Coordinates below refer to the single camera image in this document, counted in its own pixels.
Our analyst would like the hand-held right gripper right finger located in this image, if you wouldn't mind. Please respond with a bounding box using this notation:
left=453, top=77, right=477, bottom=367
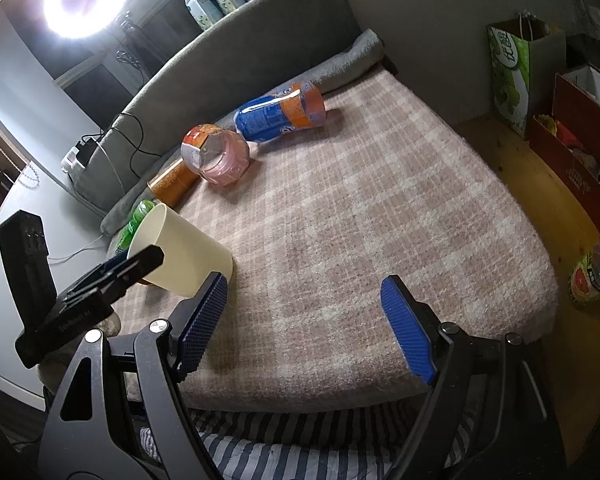
left=380, top=275, right=567, bottom=480

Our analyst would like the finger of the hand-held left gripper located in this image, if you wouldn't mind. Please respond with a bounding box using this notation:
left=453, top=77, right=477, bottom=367
left=99, top=245, right=165, bottom=292
left=82, top=251, right=131, bottom=281

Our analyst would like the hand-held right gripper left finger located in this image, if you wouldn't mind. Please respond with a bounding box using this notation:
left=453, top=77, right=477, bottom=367
left=37, top=271, right=231, bottom=480

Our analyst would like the cream paper cup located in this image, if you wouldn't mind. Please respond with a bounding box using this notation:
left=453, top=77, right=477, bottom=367
left=127, top=203, right=235, bottom=297

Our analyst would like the white round table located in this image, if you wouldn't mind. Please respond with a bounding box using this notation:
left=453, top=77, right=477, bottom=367
left=0, top=180, right=112, bottom=401

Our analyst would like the green drink bottle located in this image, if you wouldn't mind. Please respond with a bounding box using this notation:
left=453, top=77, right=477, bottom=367
left=114, top=199, right=157, bottom=257

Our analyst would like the orange can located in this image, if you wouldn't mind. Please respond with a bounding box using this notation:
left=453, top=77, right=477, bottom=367
left=147, top=157, right=201, bottom=209

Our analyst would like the pink plaid blanket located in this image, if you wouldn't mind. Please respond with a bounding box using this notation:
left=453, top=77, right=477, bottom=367
left=37, top=67, right=561, bottom=413

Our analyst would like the pink drink bottle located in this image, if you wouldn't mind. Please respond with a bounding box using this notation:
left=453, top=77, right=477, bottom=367
left=180, top=123, right=251, bottom=187

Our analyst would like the striped bed sheet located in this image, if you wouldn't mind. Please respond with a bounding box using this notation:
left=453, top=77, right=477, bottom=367
left=125, top=392, right=476, bottom=480

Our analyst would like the plastic bottle red label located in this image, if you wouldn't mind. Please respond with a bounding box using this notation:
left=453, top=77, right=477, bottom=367
left=568, top=239, right=600, bottom=312

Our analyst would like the grey sofa backrest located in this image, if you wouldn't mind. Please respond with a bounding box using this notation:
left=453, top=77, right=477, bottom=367
left=66, top=0, right=361, bottom=236

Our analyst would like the red cardboard box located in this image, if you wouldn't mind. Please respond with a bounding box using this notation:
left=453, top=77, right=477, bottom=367
left=529, top=64, right=600, bottom=241

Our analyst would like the green paper bag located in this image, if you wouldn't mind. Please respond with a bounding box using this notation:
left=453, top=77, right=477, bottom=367
left=486, top=14, right=567, bottom=141

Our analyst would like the grey folded blanket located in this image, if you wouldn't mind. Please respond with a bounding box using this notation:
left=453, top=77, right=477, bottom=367
left=300, top=28, right=386, bottom=95

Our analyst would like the black cable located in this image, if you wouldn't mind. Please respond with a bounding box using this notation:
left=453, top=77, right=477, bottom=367
left=96, top=112, right=168, bottom=161

